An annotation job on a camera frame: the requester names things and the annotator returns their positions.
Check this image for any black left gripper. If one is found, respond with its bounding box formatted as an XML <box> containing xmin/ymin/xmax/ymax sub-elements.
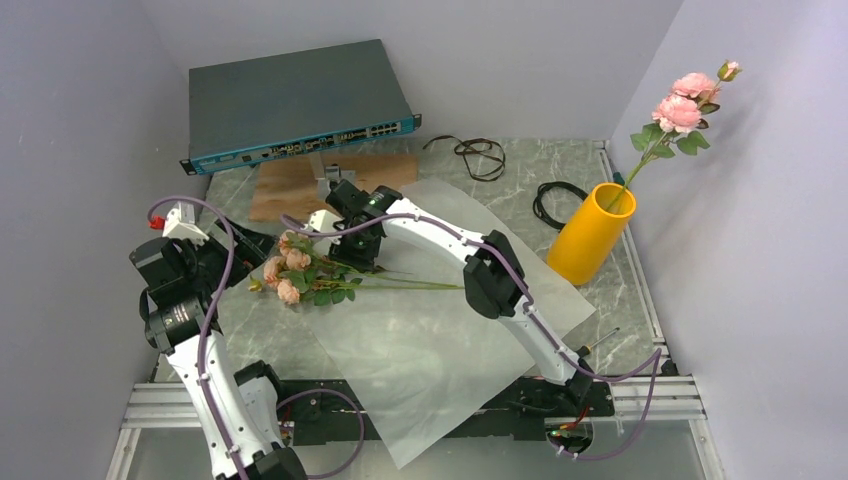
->
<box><xmin>180</xmin><ymin>216</ymin><xmax>277</xmax><ymax>293</ymax></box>

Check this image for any pink flower bouquet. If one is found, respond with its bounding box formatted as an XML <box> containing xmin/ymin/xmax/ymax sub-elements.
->
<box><xmin>248</xmin><ymin>230</ymin><xmax>461</xmax><ymax>306</ymax></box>

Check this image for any white wrapping paper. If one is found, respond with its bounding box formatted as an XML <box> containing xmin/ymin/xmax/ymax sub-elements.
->
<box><xmin>301</xmin><ymin>177</ymin><xmax>596</xmax><ymax>470</ymax></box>

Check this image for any brown satin ribbon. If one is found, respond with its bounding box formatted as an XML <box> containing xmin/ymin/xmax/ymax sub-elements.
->
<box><xmin>421</xmin><ymin>135</ymin><xmax>507</xmax><ymax>183</ymax></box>

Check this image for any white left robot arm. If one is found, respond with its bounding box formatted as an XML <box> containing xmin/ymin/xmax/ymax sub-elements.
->
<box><xmin>129</xmin><ymin>224</ymin><xmax>306</xmax><ymax>479</ymax></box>

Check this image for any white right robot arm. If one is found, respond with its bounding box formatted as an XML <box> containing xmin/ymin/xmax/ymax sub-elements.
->
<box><xmin>326</xmin><ymin>180</ymin><xmax>593</xmax><ymax>415</ymax></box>

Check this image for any yellow cylindrical vase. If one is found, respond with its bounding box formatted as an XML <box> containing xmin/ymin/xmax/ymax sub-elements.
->
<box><xmin>546</xmin><ymin>182</ymin><xmax>638</xmax><ymax>286</ymax></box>

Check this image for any brown wooden board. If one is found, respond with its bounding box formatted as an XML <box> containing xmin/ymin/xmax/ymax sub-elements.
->
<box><xmin>248</xmin><ymin>153</ymin><xmax>419</xmax><ymax>222</ymax></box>

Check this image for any yellow black screwdriver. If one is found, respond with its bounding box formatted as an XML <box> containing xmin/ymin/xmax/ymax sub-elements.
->
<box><xmin>576</xmin><ymin>327</ymin><xmax>620</xmax><ymax>358</ymax></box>

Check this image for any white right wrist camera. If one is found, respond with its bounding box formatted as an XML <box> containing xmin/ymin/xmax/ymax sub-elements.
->
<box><xmin>306</xmin><ymin>210</ymin><xmax>342</xmax><ymax>239</ymax></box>

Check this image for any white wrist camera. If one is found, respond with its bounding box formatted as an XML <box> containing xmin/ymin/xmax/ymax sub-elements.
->
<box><xmin>148</xmin><ymin>201</ymin><xmax>209</xmax><ymax>246</ymax></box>
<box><xmin>306</xmin><ymin>210</ymin><xmax>342</xmax><ymax>239</ymax></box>

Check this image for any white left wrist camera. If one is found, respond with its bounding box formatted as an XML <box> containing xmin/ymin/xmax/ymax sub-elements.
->
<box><xmin>148</xmin><ymin>201</ymin><xmax>209</xmax><ymax>246</ymax></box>

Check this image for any metal switch stand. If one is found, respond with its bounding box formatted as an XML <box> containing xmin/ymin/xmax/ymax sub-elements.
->
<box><xmin>307</xmin><ymin>152</ymin><xmax>356</xmax><ymax>200</ymax></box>

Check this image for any grey network switch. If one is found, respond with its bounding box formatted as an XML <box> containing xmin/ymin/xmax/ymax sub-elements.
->
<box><xmin>180</xmin><ymin>39</ymin><xmax>422</xmax><ymax>176</ymax></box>

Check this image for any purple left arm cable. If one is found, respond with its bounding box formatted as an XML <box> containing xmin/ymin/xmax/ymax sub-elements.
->
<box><xmin>146</xmin><ymin>195</ymin><xmax>366</xmax><ymax>480</ymax></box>

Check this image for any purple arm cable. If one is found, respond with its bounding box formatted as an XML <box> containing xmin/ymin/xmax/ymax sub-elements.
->
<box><xmin>279</xmin><ymin>213</ymin><xmax>664</xmax><ymax>464</ymax></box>
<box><xmin>146</xmin><ymin>195</ymin><xmax>366</xmax><ymax>480</ymax></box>

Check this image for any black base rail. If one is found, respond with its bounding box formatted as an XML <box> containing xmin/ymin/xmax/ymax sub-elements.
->
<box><xmin>277</xmin><ymin>377</ymin><xmax>615</xmax><ymax>446</ymax></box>

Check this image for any black coiled cable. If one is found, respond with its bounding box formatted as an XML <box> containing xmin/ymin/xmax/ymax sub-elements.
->
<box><xmin>533</xmin><ymin>181</ymin><xmax>591</xmax><ymax>231</ymax></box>

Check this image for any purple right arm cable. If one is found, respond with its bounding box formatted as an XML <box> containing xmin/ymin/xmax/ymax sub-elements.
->
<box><xmin>279</xmin><ymin>213</ymin><xmax>664</xmax><ymax>464</ymax></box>

